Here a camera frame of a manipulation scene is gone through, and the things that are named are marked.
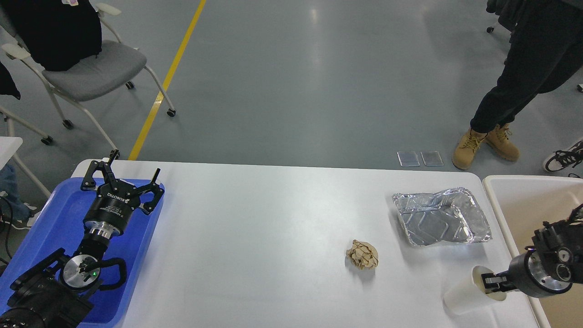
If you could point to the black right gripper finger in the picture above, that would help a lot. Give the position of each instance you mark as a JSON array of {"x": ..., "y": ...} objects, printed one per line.
[
  {"x": 494, "y": 277},
  {"x": 492, "y": 287}
]

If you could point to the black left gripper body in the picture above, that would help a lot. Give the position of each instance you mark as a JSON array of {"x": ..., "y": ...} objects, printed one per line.
[{"x": 112, "y": 209}]

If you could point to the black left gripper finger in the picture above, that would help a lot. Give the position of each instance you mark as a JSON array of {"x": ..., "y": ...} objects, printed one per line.
[
  {"x": 104, "y": 166},
  {"x": 152, "y": 187}
]

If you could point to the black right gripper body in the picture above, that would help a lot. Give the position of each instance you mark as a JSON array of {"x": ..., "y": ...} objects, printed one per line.
[{"x": 527, "y": 274}]

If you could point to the white paper cup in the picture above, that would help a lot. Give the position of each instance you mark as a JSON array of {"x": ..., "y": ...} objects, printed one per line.
[{"x": 470, "y": 293}]

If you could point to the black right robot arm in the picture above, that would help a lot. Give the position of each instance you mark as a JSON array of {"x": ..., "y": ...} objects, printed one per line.
[{"x": 551, "y": 266}]

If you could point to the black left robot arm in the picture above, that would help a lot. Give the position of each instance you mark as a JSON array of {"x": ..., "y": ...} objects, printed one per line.
[{"x": 80, "y": 262}]

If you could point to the blue plastic tray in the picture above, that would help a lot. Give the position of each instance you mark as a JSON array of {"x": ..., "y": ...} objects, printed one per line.
[{"x": 60, "y": 225}]

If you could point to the beige plastic bin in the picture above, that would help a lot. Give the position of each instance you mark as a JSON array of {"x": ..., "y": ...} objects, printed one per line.
[{"x": 521, "y": 205}]

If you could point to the crumpled aluminium foil tray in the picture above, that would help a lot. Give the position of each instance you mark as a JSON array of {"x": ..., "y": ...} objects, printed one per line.
[{"x": 448, "y": 216}]

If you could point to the black white sneaker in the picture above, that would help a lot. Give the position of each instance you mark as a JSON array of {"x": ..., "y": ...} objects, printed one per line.
[{"x": 562, "y": 159}]

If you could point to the grey office chair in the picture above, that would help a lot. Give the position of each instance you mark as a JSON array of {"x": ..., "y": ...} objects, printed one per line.
[{"x": 92, "y": 77}]

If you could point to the tan boot left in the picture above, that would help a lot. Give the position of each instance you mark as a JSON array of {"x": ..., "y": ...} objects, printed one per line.
[{"x": 466, "y": 149}]

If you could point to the tan boot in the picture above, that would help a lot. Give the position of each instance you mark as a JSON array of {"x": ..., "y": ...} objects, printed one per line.
[
  {"x": 498, "y": 140},
  {"x": 466, "y": 149}
]

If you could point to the crumpled brown paper ball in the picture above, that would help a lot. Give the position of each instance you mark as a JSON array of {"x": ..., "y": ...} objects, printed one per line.
[{"x": 362, "y": 255}]

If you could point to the clear floor plate right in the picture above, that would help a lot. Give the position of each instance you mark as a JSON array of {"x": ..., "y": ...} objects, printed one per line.
[{"x": 432, "y": 158}]

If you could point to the clear floor plate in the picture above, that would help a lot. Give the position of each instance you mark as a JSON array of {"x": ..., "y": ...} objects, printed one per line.
[
  {"x": 408, "y": 159},
  {"x": 432, "y": 158}
]

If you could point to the tan boot right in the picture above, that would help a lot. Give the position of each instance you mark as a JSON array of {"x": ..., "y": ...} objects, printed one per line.
[{"x": 498, "y": 140}]

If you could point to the clear floor plate left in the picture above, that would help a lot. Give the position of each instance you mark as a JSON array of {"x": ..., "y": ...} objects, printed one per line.
[{"x": 408, "y": 159}]

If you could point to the black jacket on chair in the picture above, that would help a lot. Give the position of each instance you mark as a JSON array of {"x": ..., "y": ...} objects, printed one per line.
[{"x": 57, "y": 35}]

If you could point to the person in black trousers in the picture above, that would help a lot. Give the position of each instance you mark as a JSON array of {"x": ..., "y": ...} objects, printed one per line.
[{"x": 546, "y": 51}]

